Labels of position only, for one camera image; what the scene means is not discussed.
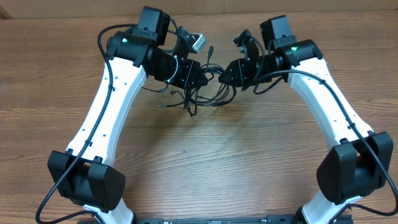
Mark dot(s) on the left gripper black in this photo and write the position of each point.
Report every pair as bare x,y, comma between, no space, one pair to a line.
189,67

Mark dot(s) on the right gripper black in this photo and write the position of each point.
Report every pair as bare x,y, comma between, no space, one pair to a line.
240,70

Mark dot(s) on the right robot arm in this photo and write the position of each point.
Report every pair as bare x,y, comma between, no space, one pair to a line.
358,158

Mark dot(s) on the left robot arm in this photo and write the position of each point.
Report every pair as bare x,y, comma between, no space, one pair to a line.
85,172

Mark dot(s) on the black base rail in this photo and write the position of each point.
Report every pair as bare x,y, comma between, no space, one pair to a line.
214,221

